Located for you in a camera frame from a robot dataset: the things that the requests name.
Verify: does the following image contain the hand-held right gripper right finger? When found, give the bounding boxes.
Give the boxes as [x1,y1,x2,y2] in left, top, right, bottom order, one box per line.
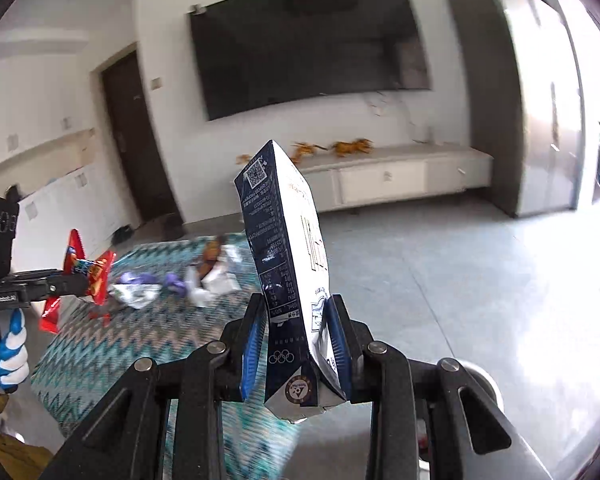
[324,296,554,480]

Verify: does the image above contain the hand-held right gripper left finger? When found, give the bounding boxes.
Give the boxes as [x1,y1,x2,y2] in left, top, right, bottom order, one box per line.
[40,292,268,480]

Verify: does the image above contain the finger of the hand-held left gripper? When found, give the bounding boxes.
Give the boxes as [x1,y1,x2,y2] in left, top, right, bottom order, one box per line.
[19,269,91,307]

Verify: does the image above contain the red snack packet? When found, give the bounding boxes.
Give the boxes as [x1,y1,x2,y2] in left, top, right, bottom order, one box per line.
[39,229,117,335]

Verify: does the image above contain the dark blue milk carton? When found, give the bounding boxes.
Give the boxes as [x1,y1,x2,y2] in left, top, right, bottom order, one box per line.
[234,140,350,422]

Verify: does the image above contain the white round trash bin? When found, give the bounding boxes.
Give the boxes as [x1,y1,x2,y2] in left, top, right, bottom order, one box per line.
[416,360,506,466]

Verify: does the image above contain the person's left hand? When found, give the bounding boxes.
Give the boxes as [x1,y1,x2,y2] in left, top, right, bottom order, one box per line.
[0,307,32,395]

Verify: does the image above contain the white sideboard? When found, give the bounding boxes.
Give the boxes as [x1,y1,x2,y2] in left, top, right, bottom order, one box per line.
[0,127,145,281]

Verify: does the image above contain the white crumpled paper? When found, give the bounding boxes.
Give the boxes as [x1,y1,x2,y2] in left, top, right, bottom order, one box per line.
[184,259,242,307]

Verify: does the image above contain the white and purple crumpled wrapper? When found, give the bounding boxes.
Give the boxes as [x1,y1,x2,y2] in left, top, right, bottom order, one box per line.
[108,271,162,309]

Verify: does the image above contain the zigzag patterned mat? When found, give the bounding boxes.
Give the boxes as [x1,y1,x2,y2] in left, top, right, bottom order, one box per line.
[30,232,301,480]

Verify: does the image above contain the orange snack packet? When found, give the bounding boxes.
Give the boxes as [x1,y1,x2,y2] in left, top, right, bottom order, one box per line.
[194,236,227,279]

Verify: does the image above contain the dark brown door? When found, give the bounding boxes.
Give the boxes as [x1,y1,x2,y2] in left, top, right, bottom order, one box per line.
[101,52,182,225]

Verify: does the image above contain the person's olive trousers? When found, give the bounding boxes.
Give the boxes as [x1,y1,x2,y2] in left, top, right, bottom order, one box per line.
[0,389,53,480]

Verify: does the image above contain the white television cabinet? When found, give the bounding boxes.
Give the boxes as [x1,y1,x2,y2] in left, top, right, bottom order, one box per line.
[240,142,495,213]

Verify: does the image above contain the golden dragon figurine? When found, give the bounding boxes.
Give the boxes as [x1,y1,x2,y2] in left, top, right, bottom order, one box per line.
[236,141,327,165]

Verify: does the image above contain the golden tiger figurine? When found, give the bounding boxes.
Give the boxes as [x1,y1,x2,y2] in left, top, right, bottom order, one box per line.
[330,137,376,157]

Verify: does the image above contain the steel double-door refrigerator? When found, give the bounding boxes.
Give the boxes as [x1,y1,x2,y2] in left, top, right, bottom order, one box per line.
[449,0,590,219]

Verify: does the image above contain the black wall television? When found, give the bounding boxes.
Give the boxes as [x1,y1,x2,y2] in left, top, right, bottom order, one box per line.
[189,0,433,122]

